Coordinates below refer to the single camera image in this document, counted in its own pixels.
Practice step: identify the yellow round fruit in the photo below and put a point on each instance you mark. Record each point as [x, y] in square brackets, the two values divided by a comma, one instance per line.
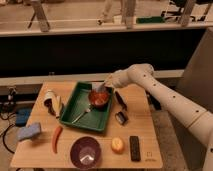
[117, 145]

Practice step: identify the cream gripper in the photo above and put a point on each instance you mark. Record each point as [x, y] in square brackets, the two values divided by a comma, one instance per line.
[108, 82]

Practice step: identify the dark purple bowl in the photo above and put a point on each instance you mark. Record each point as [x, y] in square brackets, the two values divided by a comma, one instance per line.
[85, 153]

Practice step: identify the grey towel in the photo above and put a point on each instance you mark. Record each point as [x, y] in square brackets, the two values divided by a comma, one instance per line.
[98, 87]

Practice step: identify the red bowl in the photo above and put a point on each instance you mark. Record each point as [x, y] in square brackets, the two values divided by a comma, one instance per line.
[100, 98]

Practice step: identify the black remote control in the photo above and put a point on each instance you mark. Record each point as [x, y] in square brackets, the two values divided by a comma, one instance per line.
[134, 148]

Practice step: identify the white cup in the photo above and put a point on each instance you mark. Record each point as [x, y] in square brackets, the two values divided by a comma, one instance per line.
[49, 95]

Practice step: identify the metal spoon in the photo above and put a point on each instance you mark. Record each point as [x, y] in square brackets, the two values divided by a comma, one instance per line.
[87, 110]

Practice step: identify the blue box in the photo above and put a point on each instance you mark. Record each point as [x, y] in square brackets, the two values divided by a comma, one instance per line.
[22, 116]

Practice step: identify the green plastic tray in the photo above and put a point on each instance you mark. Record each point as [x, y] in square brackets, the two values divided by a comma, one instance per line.
[96, 120]

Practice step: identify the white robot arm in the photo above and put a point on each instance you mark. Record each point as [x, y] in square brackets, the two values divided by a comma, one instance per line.
[197, 119]

